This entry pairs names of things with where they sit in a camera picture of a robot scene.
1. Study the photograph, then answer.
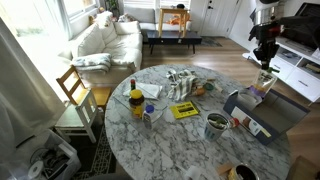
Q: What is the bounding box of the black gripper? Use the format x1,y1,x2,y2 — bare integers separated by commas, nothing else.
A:
249,23,281,71

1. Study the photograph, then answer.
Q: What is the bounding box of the juice pouch with green cap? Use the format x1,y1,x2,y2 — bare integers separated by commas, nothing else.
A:
249,67,280,98
208,114,229,130

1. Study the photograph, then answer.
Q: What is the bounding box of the silver metal cup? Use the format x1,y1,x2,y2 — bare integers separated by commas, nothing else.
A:
203,112,230,142

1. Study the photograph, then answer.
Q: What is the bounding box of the dark blue cardboard box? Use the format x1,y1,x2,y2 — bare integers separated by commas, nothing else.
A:
222,82,311,146

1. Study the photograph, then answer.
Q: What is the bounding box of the brown cardboard box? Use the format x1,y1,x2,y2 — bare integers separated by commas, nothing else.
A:
285,154,320,180

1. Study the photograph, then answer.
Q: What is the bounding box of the clear plastic deli container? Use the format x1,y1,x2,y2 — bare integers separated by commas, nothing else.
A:
236,88,264,111

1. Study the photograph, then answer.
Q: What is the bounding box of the dark hanging jacket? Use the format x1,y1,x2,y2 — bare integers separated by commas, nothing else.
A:
249,8,259,26

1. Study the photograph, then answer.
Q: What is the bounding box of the small dark door mat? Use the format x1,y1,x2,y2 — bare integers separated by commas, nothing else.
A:
199,35,223,48

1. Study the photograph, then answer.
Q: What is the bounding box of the white door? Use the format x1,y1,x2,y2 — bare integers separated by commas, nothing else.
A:
199,0,241,37

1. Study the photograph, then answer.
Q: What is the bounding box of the striped dish towel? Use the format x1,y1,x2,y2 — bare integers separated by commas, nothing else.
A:
165,68,200,102

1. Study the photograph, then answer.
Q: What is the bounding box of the yellow black booklet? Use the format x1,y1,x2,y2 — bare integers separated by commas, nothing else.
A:
170,100,200,120

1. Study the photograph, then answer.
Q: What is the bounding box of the black coffee table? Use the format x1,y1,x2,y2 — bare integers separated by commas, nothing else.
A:
146,29,203,55

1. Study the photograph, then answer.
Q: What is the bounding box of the orange plush toy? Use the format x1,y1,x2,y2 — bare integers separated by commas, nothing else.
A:
166,13,192,26

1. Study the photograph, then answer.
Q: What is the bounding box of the wooden stool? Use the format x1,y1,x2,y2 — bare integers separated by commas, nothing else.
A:
157,7,190,38

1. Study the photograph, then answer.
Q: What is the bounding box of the yellow printed tin can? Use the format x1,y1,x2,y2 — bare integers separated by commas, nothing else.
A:
228,163,260,180

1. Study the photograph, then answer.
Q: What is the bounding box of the clear glass tray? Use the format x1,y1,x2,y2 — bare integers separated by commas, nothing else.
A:
112,87,169,126

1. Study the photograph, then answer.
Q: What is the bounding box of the white folded napkin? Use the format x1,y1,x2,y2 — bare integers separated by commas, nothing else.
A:
122,82,164,100

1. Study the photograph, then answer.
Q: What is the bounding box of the small bottle with blue cap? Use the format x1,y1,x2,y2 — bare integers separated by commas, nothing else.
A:
142,104,156,129

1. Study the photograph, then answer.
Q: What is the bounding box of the brown jar with yellow lid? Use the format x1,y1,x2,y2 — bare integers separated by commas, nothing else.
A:
128,88,146,119

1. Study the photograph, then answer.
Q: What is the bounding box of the white sectional sofa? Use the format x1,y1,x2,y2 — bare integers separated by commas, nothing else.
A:
58,6,193,86

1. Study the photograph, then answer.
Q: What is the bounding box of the floral patterned cushion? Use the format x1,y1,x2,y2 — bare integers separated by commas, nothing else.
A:
117,13,136,23
94,10,114,28

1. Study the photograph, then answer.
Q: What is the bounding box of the potted green plant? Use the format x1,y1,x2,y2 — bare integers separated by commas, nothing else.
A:
105,0,120,18

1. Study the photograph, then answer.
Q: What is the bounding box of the wooden chair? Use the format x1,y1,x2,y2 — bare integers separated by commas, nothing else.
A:
55,65,113,111
54,89,100,144

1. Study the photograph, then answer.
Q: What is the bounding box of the grey white throw blanket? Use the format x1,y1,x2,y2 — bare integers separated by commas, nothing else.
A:
70,52,113,74

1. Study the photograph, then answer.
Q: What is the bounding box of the patterned floor rug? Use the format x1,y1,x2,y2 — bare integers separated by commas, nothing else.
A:
71,123,118,180

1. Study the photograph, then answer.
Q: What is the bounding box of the white framed window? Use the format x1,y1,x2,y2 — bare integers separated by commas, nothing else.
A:
61,0,101,19

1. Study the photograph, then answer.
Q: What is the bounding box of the clear plastic storage bin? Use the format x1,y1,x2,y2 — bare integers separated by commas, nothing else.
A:
8,128,82,180

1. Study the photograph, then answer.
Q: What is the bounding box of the white sheer curtain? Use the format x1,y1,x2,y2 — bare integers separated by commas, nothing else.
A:
0,16,68,164

